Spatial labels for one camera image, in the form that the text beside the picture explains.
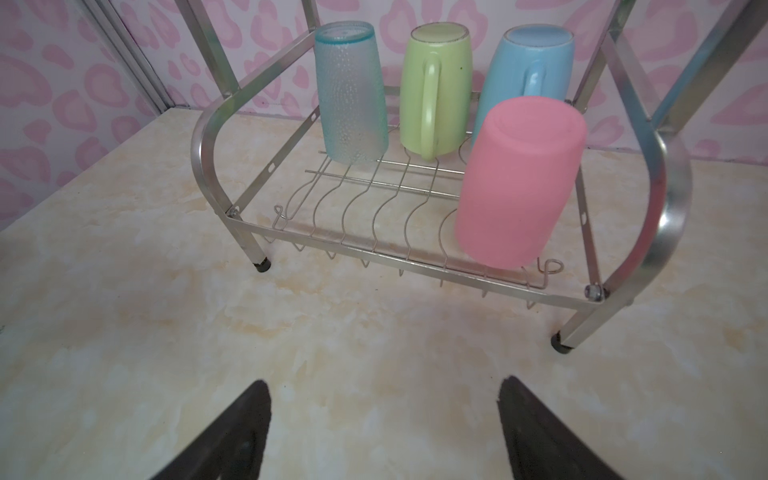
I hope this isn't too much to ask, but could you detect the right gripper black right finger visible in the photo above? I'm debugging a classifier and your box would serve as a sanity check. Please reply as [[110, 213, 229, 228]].
[[497, 376, 620, 479]]

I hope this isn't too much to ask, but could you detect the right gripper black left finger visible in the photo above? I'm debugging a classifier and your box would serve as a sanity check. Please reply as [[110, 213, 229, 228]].
[[155, 380, 272, 479]]

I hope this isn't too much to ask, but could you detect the opaque pink plastic cup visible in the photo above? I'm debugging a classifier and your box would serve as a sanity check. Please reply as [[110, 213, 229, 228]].
[[455, 96, 587, 269]]

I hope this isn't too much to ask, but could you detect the translucent teal plastic cup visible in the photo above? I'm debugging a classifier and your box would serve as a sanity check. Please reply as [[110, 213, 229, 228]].
[[314, 21, 389, 165]]

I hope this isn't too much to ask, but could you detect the light green ceramic mug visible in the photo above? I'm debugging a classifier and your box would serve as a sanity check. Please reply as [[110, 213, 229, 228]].
[[399, 22, 473, 161]]

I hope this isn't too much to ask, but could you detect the light blue ceramic mug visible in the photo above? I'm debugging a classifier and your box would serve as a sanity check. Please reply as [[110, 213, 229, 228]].
[[472, 24, 575, 139]]

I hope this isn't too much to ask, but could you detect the steel two-tier dish rack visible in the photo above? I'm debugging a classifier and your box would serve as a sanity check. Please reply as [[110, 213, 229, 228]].
[[178, 1, 767, 354]]

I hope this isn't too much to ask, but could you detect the aluminium corner frame post left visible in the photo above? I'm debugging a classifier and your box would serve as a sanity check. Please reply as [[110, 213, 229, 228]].
[[75, 0, 175, 114]]

